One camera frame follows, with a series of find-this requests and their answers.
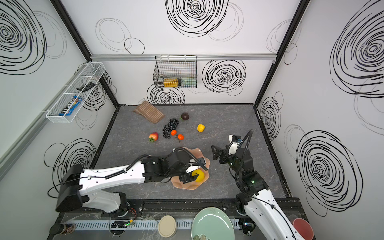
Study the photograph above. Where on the black fake grape bunch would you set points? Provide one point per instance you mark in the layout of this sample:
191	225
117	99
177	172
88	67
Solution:
169	127

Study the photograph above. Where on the dark jar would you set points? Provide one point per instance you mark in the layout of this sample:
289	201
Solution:
59	229

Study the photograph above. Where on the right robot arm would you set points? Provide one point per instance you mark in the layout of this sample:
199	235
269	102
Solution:
256	199

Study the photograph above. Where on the pink wavy fruit bowl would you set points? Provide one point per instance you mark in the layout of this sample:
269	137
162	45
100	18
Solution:
193	185

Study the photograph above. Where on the green item in basket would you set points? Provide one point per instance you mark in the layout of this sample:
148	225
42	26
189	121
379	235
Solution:
189	82

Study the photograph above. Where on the beige round lid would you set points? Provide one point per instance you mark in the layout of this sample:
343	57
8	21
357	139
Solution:
167	226

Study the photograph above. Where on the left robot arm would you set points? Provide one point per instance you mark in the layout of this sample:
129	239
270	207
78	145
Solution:
86	188

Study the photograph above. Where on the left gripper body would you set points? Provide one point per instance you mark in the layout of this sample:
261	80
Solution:
188	175

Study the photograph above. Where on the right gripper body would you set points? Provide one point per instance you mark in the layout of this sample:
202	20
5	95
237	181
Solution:
223	155

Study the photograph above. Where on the large yellow fake lemon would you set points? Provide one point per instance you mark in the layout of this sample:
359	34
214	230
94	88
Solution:
199	174

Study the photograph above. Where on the red fake strawberry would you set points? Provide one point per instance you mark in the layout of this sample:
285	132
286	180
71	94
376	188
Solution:
153	137

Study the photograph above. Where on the white wire wall shelf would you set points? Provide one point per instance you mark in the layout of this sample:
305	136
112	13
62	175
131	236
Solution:
93	99

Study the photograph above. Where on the black remote control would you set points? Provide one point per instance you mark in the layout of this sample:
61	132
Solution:
86	87

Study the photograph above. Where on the small yellow fake lemon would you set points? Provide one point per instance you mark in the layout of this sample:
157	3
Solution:
201	128

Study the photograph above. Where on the black wire wall basket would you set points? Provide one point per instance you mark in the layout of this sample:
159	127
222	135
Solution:
174	66

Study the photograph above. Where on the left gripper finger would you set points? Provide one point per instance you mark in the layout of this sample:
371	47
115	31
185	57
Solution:
200	163
188	177

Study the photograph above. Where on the dark brown fake fig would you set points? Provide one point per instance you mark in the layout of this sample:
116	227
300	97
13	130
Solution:
185	116

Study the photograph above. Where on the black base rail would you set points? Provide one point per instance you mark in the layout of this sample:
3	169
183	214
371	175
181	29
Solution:
141	208

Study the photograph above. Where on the pink cup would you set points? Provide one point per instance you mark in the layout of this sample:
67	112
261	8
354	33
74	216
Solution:
304	228

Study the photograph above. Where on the blue candy packet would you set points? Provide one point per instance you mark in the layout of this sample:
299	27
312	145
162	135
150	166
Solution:
71	106

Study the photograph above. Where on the yellow bottle in basket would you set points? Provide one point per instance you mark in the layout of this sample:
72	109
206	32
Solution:
172	83

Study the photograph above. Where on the brown folded cloth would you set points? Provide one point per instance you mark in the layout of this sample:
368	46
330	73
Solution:
149	112

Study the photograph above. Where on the white cable duct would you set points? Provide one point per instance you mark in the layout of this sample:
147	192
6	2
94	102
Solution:
105	225

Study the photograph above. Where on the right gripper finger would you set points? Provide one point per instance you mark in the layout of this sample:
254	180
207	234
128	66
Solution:
247	139
218	154

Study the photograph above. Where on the green plate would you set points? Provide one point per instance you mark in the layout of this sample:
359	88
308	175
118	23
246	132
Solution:
212	224

